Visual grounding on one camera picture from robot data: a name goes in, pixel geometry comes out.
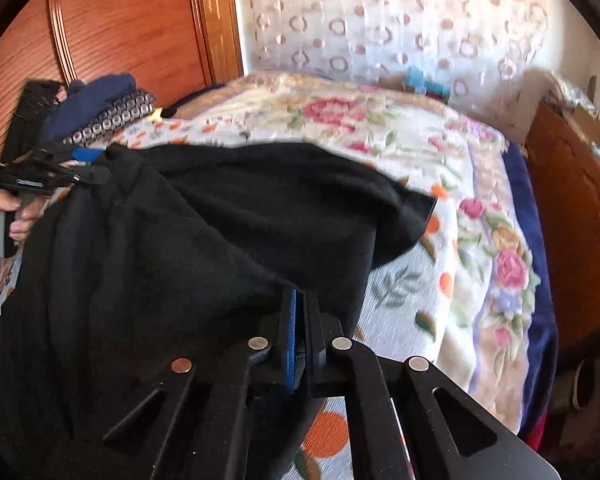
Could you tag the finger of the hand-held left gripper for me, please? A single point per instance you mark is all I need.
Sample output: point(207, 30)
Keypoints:
point(92, 175)
point(89, 155)

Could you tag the navy folded clothes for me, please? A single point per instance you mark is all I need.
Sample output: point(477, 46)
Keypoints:
point(95, 105)

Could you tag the black textured object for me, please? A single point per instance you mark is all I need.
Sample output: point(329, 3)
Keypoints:
point(32, 110)

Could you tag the wooden louvered wardrobe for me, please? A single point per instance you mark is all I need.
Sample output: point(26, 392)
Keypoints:
point(130, 25)

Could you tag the wooden sideboard cabinet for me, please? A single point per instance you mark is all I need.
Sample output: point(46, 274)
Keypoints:
point(575, 220)

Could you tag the dark circle-patterned garment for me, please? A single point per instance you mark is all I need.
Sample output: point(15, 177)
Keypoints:
point(117, 115)

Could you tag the stack of patterned fabric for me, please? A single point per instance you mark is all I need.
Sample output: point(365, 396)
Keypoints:
point(567, 90)

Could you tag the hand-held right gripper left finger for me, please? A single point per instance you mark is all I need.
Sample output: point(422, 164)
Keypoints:
point(291, 345)

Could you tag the black printed t-shirt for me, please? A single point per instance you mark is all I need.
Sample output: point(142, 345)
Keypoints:
point(205, 220)

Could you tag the navy blue bedsheet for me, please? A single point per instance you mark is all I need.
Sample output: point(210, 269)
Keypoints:
point(535, 260)

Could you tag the sheer circle-patterned curtain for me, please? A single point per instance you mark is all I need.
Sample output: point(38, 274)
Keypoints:
point(395, 20)

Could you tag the orange-print white bedsheet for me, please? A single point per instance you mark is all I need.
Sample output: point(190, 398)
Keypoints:
point(405, 300)

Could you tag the cardboard box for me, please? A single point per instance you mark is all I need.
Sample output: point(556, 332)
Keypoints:
point(590, 127)

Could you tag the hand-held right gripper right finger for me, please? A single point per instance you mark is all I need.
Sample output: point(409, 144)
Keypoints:
point(314, 347)

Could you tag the floral blanket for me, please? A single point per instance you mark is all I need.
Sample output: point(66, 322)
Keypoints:
point(330, 110)

